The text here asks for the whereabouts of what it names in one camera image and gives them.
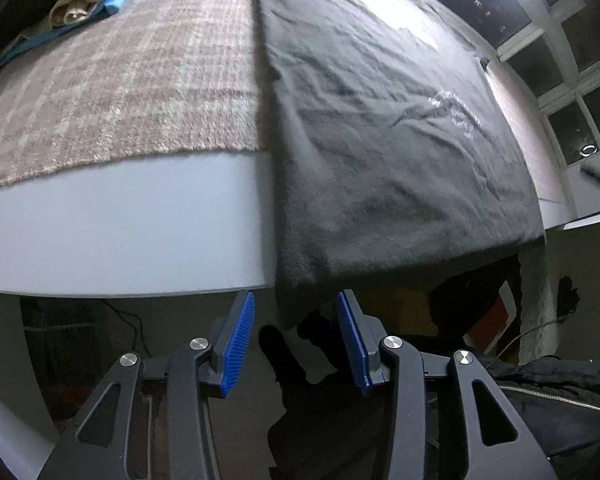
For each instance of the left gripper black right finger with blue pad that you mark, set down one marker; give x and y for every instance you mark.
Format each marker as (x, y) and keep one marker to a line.
(481, 435)

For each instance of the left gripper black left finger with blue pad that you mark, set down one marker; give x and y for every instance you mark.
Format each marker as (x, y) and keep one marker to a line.
(113, 434)

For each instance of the dark grey t-shirt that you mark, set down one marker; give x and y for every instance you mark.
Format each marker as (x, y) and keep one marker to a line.
(392, 161)

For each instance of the black zippered bag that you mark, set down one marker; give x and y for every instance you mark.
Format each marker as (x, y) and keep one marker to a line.
(559, 400)

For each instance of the pink plaid table cloth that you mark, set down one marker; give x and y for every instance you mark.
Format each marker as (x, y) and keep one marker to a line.
(172, 77)

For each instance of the beige folded cloth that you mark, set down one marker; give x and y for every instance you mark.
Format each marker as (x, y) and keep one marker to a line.
(68, 12)

